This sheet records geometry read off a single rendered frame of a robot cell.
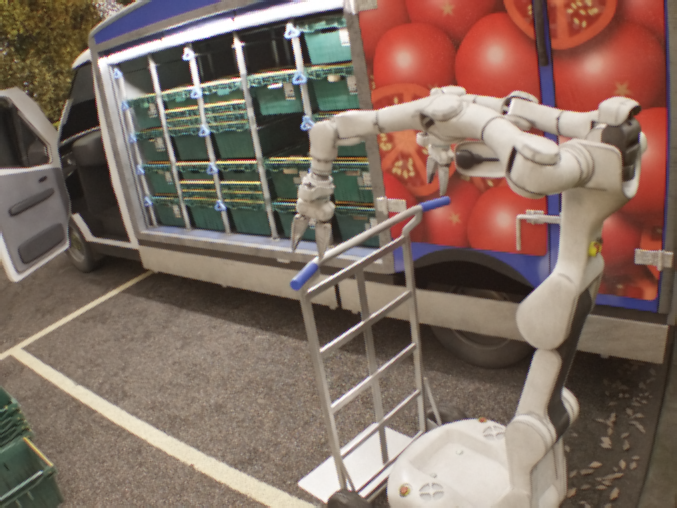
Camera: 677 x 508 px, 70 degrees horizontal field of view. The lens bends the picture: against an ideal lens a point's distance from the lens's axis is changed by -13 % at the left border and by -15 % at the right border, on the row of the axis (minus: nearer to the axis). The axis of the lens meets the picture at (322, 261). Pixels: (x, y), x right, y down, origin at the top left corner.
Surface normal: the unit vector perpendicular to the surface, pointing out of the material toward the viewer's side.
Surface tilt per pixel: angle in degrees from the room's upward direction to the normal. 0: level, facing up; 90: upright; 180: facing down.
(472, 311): 90
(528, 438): 90
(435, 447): 68
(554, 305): 92
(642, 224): 90
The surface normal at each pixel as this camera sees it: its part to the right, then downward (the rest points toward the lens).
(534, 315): -0.78, 0.33
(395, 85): -0.58, 0.40
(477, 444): -0.76, 0.11
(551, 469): 0.60, 0.00
